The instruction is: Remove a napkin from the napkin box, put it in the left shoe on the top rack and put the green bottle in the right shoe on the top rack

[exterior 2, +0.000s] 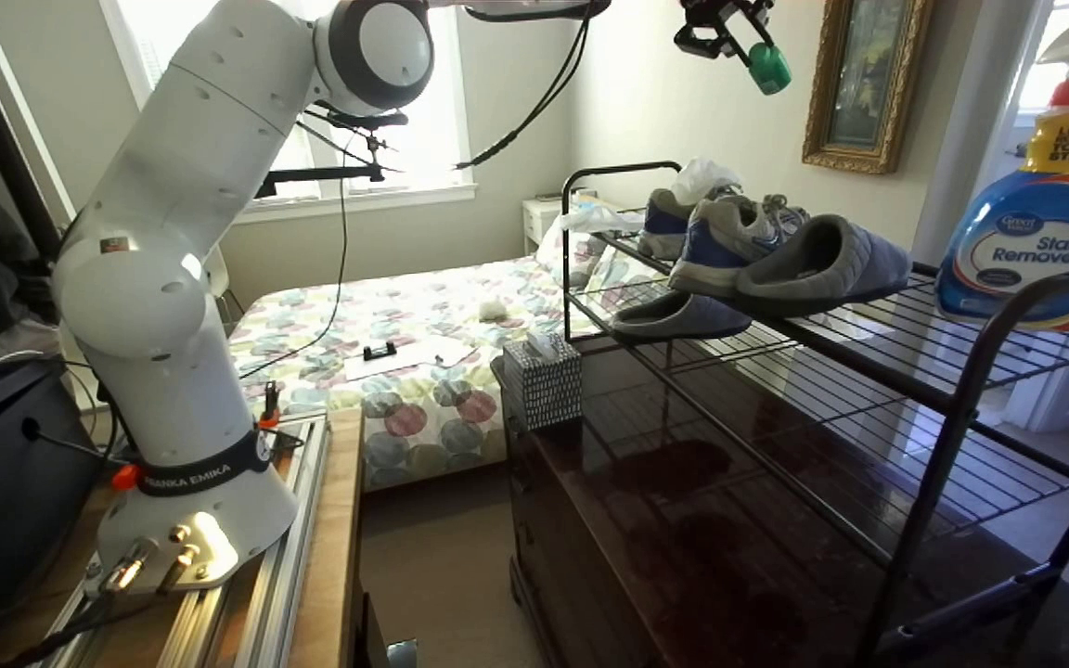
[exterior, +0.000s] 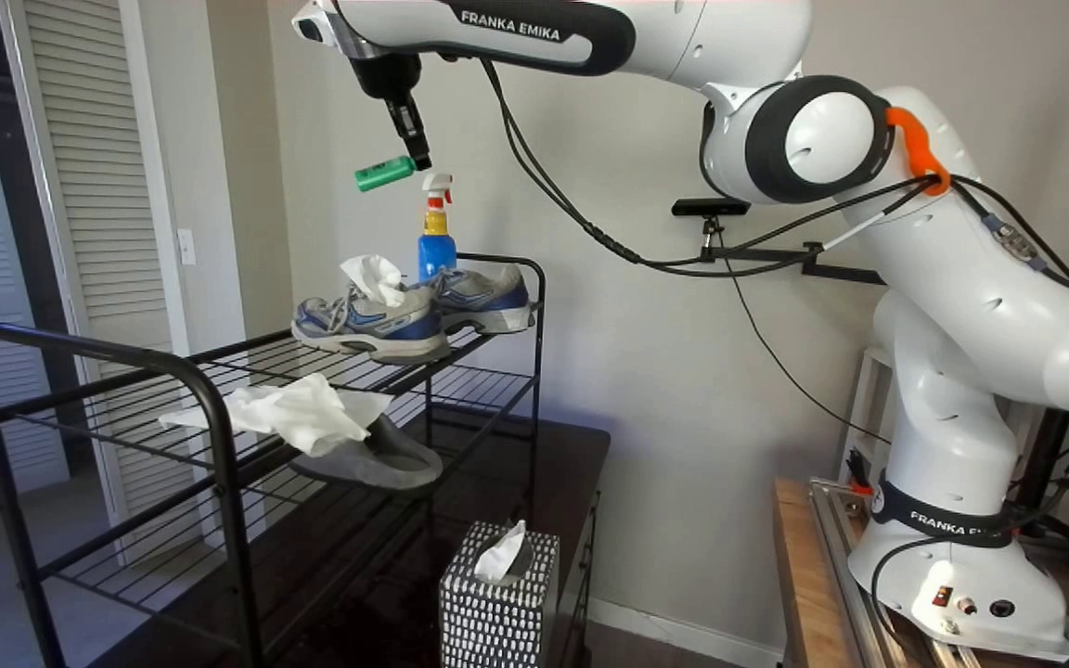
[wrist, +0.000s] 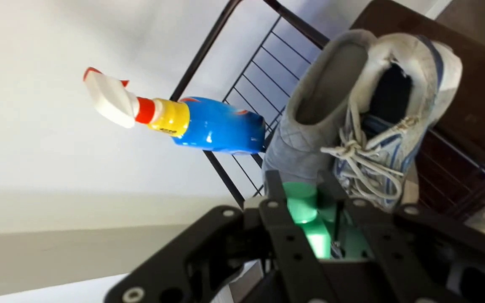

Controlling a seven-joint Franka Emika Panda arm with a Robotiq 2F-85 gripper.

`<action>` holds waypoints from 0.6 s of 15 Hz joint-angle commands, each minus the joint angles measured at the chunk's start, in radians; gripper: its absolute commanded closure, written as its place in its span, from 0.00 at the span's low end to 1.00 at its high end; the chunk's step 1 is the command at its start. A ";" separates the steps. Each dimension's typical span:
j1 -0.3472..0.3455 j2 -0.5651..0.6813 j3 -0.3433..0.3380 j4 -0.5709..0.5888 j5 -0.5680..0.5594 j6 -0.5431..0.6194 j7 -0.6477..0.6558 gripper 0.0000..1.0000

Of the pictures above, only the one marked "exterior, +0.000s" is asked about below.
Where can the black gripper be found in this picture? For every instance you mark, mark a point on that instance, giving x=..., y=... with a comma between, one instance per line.
x=388, y=79

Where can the white paper napkin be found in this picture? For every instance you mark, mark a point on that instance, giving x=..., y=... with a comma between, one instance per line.
x=373, y=280
x=499, y=555

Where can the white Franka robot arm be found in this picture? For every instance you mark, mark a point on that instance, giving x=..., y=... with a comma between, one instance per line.
x=966, y=297

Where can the blue stain remover spray bottle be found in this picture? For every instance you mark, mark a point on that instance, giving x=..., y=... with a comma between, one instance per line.
x=435, y=254

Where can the large crumpled white napkin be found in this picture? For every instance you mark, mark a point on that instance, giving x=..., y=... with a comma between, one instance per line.
x=299, y=414

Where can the black metal shoe rack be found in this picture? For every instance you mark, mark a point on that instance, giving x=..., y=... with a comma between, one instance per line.
x=226, y=493

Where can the black white patterned napkin box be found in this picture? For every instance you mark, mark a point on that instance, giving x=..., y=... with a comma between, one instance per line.
x=499, y=623

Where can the white blue running sneaker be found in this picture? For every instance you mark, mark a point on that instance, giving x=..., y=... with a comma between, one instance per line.
x=486, y=309
x=373, y=335

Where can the grey fleece slipper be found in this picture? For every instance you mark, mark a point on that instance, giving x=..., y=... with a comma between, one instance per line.
x=388, y=464

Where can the dark brown wooden dresser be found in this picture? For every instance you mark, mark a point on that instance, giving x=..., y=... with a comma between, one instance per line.
x=549, y=485

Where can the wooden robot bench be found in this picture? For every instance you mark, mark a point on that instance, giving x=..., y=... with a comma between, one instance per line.
x=800, y=581

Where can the white light switch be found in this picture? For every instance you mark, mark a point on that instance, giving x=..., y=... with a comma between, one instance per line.
x=186, y=245

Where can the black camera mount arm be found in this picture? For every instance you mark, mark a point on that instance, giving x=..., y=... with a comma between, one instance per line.
x=781, y=262

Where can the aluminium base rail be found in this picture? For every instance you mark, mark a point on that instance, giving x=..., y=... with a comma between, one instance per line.
x=854, y=607

